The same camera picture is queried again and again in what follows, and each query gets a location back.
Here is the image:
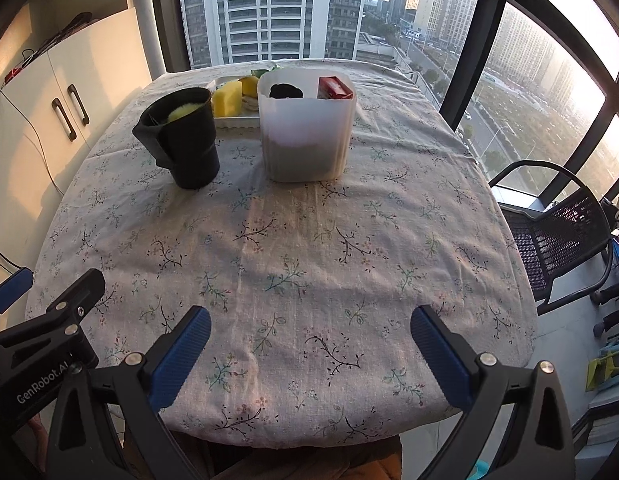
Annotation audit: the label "black pitcher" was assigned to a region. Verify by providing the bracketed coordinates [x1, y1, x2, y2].
[132, 87, 221, 190]

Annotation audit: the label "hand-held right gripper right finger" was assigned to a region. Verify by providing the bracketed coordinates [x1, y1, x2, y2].
[410, 305, 577, 480]

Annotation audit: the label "yellow fluffy ball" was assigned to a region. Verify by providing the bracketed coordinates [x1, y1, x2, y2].
[166, 102, 205, 123]

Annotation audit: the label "white cabinet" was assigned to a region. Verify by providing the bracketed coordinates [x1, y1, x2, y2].
[0, 7, 155, 321]

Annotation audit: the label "black round object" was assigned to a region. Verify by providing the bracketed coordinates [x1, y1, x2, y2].
[269, 82, 305, 100]

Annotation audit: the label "white plastic tray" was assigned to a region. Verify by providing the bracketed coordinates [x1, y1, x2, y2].
[206, 76, 262, 131]

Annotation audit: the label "red box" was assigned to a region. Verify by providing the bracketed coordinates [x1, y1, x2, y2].
[318, 76, 354, 101]

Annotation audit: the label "black mesh chair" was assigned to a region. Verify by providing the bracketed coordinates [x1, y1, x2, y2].
[489, 160, 615, 316]

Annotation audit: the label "yellow rectangular sponge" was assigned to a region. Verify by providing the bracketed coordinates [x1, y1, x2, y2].
[212, 81, 243, 118]

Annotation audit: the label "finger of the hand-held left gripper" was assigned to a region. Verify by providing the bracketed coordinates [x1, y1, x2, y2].
[0, 267, 34, 333]
[0, 268, 106, 361]

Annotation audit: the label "yellow-green item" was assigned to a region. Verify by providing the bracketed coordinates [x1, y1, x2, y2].
[584, 350, 619, 393]

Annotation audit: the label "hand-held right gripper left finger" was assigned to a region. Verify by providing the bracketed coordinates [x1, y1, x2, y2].
[46, 305, 212, 480]

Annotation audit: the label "thin black cable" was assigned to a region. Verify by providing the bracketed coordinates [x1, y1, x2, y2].
[0, 87, 65, 196]

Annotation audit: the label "dark cabinet handle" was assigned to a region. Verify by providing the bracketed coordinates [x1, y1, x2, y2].
[50, 99, 77, 142]
[66, 85, 90, 126]

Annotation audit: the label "white plastic bin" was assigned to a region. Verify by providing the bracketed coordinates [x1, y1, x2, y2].
[256, 67, 357, 183]

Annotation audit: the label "floral tablecloth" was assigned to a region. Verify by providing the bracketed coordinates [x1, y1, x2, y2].
[24, 57, 537, 448]

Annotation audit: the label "black items on cabinet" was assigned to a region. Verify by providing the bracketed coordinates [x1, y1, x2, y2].
[39, 12, 92, 56]

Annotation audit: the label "dark furniture legs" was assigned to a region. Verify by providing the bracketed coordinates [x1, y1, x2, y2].
[589, 280, 619, 338]

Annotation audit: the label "black window frame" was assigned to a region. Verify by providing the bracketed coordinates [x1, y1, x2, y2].
[134, 0, 619, 211]

